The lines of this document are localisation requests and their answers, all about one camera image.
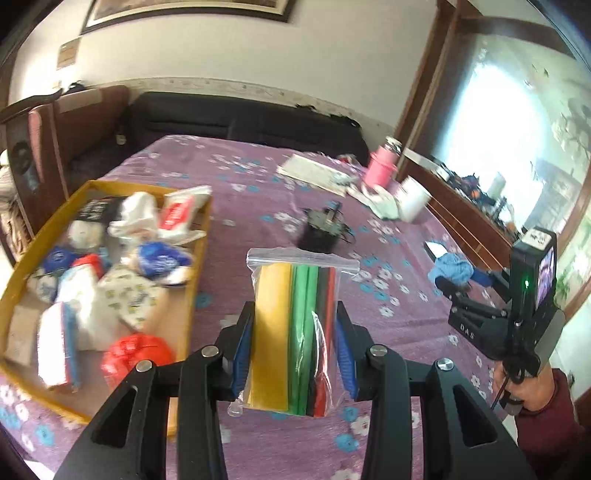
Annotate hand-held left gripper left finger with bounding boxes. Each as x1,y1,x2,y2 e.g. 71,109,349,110
55,300,257,480

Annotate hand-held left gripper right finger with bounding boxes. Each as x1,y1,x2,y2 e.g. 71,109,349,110
335,301,539,480

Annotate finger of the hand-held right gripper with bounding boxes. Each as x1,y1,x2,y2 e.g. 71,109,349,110
435,276,472,308
471,269,511,298

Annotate blue cloth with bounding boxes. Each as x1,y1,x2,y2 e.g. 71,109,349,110
427,253,474,289

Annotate zip bag of coloured sheets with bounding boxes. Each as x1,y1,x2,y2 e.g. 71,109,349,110
228,248,361,418

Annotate yellow cardboard box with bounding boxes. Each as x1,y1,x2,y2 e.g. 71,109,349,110
0,180,214,437

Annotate large red plastic bag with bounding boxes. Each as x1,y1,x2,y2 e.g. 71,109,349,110
100,335,176,393

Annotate yellow floral tissue pack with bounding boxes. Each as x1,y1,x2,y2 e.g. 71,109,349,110
98,264,172,334

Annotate blue white plastic packet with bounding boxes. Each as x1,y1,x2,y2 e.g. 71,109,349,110
134,239,195,287

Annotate white red printed plastic bag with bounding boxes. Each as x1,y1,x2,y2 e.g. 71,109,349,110
157,185,213,245

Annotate plain white plastic bag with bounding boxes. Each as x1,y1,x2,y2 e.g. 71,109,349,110
108,191,160,243

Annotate white striped tissue pack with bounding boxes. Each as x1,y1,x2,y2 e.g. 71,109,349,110
37,302,81,393

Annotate black and white snack packet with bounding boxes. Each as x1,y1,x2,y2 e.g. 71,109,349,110
68,196,125,250

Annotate blue round tin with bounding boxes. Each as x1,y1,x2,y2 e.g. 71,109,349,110
44,247,77,273

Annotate green floral tissue pack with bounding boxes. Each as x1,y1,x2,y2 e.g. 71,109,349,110
27,270,63,305

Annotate person's right hand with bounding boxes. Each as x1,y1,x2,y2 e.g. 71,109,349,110
492,357,557,416

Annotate white glove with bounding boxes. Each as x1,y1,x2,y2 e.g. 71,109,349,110
346,184,402,220

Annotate black electric motor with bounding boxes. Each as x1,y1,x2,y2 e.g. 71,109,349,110
295,205,356,254

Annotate pink thermos bottle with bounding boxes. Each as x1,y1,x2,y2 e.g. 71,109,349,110
362,136,402,188

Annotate purple floral tablecloth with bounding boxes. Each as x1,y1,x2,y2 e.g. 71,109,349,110
0,134,522,480

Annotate white paper sheets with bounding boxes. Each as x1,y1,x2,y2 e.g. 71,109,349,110
277,154,358,195

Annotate black leather sofa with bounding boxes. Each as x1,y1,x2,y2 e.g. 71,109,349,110
127,91,370,162

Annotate brown armchair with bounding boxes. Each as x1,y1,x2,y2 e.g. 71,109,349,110
51,84,132,185

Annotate dark wooden chair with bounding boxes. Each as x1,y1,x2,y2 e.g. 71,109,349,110
0,90,70,264

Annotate framed painting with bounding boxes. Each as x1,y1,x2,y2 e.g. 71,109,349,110
79,0,296,35

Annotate small wall plaque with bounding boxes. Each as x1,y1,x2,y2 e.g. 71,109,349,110
56,38,81,71

